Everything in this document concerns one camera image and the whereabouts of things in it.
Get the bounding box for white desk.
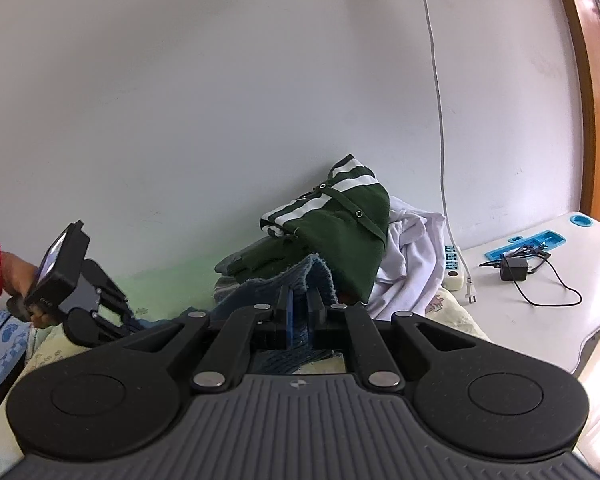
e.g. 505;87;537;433
442;210;600;376

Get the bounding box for black cable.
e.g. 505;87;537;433
480;242;583;307

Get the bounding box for wooden door frame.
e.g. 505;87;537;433
550;0;600;231

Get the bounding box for grey striped knit sweater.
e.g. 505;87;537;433
214;272;251;306

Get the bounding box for blue fleece garment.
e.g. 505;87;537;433
125;254;348;377

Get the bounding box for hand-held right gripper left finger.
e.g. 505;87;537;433
124;286;296;395

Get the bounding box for black power adapter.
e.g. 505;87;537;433
500;259;530;282

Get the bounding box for person's left hand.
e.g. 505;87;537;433
1;252;56;331

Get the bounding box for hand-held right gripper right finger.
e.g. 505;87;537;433
306;289;477;393

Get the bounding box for white power strip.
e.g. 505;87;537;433
441;244;466;291

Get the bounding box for yellow green printed bedsheet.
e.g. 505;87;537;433
0;260;491;441

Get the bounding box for blue white patterned cloth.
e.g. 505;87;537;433
0;310;33;406

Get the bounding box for blue plastic tray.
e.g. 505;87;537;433
482;230;567;263

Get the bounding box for white shirt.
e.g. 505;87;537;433
367;195;453;321

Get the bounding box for green jacket white stripes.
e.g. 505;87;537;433
259;154;392;306

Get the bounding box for white power cord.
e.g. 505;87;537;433
414;0;473;286

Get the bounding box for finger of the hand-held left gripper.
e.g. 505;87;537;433
96;277;131;313
87;312;146;346

